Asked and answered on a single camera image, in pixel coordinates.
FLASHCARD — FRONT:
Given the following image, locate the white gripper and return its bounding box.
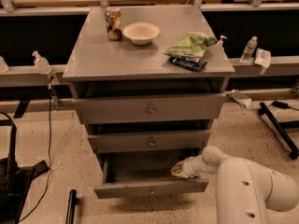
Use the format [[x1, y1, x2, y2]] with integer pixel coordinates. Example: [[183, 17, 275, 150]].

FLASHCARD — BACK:
[[171, 157, 200, 178]]

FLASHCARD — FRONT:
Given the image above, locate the grey bottom drawer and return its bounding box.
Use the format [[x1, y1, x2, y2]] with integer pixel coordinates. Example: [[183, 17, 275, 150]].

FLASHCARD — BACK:
[[94, 148, 208, 199]]

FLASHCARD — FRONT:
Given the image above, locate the grey drawer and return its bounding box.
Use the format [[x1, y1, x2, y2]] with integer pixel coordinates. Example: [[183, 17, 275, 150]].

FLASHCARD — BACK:
[[94, 148, 208, 199], [74, 94, 226, 124], [88, 130, 210, 153]]

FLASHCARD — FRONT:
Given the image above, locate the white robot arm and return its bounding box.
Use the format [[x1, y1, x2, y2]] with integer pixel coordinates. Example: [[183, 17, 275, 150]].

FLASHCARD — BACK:
[[171, 146, 299, 224]]

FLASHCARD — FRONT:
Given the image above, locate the grey middle drawer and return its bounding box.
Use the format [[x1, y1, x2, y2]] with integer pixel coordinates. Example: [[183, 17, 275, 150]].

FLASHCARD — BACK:
[[88, 130, 210, 153]]

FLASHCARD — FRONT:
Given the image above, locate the grey top drawer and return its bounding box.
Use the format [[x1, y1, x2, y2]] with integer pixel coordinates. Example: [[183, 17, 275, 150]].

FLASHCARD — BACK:
[[74, 94, 226, 124]]

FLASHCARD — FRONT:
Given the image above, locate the grey drawer cabinet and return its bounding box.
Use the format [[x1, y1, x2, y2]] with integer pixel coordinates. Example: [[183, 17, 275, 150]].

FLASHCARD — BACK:
[[62, 5, 235, 200]]

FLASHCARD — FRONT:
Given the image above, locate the folded cloth on ledge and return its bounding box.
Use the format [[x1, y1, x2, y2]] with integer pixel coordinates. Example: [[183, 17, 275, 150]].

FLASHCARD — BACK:
[[227, 90, 251, 108]]

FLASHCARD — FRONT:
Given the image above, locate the dark blue snack bar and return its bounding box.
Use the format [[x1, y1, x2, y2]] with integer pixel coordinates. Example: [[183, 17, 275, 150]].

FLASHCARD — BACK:
[[169, 58, 207, 72]]

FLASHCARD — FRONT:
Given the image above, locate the black bar on floor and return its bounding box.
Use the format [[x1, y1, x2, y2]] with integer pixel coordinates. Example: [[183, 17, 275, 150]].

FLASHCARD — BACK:
[[65, 189, 78, 224]]

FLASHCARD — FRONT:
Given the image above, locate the black stand leg right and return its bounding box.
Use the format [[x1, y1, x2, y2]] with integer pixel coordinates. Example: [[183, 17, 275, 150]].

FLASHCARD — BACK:
[[258, 102, 299, 160]]

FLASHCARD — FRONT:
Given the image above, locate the black power adapter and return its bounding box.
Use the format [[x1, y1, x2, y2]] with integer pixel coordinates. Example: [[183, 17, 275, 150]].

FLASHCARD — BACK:
[[272, 101, 289, 109]]

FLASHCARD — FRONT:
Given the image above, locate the green chip bag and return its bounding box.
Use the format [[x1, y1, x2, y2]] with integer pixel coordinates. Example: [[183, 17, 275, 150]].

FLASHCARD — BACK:
[[164, 32, 217, 62]]

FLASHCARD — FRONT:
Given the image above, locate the sanitizer pump bottle behind cabinet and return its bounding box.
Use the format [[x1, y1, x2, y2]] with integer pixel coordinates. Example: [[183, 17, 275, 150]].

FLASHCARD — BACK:
[[217, 35, 227, 50]]

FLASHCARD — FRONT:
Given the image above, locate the white wipe packet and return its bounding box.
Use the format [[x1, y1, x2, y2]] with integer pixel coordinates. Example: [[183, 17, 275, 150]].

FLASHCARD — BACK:
[[254, 49, 271, 68]]

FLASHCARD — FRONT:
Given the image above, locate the white paper bowl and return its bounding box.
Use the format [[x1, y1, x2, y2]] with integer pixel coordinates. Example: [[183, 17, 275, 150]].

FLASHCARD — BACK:
[[122, 22, 160, 46]]

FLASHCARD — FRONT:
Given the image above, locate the clear water bottle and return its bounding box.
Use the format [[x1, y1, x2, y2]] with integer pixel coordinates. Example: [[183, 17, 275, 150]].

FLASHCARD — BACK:
[[240, 36, 257, 63]]

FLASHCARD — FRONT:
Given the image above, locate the black stand base left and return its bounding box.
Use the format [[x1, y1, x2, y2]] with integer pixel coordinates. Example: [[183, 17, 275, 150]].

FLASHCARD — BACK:
[[0, 112, 50, 224]]

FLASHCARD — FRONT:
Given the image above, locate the patterned drink can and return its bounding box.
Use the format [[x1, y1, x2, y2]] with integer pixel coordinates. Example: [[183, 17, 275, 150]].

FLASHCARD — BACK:
[[105, 7, 121, 40]]

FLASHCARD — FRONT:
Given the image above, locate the sanitizer pump bottle left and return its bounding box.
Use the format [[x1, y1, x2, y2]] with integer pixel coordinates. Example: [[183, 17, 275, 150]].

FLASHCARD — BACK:
[[32, 50, 51, 74]]

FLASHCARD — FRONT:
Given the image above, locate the clear bottle far left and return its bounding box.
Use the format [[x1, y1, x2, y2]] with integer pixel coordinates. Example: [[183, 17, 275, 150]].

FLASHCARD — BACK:
[[0, 56, 9, 73]]

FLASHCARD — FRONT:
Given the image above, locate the black hanging cable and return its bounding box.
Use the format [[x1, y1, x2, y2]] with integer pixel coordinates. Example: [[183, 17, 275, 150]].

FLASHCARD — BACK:
[[18, 83, 56, 223]]

